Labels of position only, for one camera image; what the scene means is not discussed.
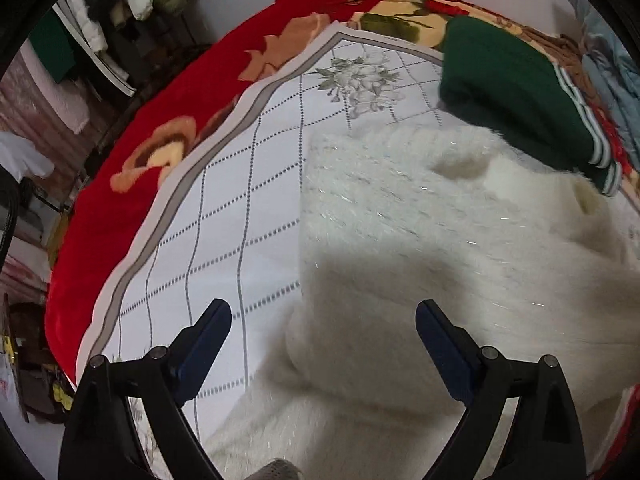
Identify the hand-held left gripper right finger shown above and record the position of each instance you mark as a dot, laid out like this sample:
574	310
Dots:
447	350

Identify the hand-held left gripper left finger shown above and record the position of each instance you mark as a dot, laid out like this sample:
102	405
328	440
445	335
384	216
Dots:
202	347

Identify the white fuzzy sweater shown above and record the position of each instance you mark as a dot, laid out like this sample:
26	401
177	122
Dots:
400	240

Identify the white grid floral bed sheet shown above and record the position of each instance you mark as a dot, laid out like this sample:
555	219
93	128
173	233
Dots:
240	240

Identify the red floral blanket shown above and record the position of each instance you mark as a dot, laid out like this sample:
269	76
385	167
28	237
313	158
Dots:
165	125

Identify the white cloth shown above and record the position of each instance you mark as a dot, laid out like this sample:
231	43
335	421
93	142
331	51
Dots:
22	157

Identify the green sweater with striped hem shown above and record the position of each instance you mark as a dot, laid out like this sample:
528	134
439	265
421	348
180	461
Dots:
515	90

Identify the brown cloth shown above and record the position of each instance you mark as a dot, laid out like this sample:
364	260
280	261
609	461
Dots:
562	47

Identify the green hanging garment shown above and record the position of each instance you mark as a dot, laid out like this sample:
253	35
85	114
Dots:
50	50

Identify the light blue padded jacket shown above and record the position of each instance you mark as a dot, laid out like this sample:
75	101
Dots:
607	55

